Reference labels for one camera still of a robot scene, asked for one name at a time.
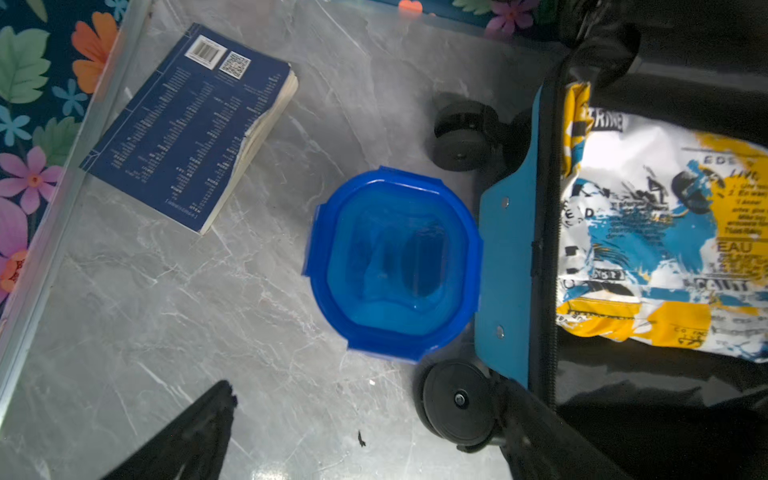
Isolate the clear container blue lid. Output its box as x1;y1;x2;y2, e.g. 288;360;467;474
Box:
303;167;483;363

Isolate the aluminium cage frame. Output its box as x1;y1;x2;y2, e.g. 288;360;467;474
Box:
1;1;155;420

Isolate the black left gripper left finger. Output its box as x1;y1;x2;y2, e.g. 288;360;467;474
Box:
105;380;238;480

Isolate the dark blue paperback book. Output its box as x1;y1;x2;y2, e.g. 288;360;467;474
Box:
80;23;298;235

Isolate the white yellow teal printed garment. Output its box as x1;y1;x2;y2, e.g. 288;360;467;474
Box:
556;82;767;363

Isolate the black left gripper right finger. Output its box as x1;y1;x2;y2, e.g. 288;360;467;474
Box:
493;379;629;479

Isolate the blue hard-shell suitcase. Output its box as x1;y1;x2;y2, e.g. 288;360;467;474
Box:
414;1;767;479

